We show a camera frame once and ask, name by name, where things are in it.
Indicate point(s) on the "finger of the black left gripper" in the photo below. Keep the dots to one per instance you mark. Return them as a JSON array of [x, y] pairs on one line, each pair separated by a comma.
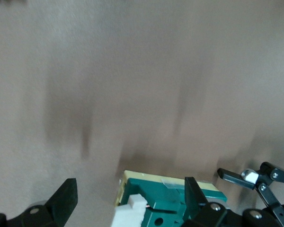
[[234, 178]]

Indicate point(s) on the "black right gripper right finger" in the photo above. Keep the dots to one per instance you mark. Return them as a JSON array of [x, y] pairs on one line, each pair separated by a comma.
[[198, 205]]

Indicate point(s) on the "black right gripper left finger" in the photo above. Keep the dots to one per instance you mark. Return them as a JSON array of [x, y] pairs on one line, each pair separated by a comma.
[[56, 208]]

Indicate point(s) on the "green relay module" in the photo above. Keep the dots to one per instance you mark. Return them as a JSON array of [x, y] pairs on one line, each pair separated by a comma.
[[151, 189]]

